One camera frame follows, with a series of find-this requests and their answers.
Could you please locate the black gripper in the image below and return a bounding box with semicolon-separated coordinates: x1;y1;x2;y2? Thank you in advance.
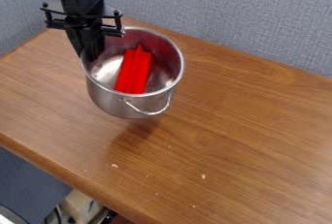
42;0;125;65

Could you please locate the red block object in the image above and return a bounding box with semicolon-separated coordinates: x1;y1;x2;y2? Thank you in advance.
114;45;151;94

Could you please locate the metal pot with handle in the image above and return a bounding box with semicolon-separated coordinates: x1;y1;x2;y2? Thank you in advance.
80;26;186;118

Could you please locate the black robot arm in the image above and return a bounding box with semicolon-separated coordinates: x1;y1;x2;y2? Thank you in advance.
40;0;125;61

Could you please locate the beige box under table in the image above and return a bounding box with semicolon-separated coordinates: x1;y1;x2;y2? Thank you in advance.
60;189;105;224

